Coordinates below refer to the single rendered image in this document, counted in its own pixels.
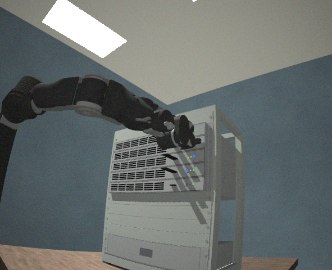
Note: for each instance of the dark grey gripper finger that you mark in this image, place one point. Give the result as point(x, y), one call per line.
point(190, 144)
point(191, 130)

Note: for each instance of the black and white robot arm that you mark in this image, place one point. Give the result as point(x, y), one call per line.
point(88, 96)

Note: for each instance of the white server rack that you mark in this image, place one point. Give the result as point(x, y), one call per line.
point(187, 192)

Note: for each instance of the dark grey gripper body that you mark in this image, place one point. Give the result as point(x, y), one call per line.
point(178, 137)

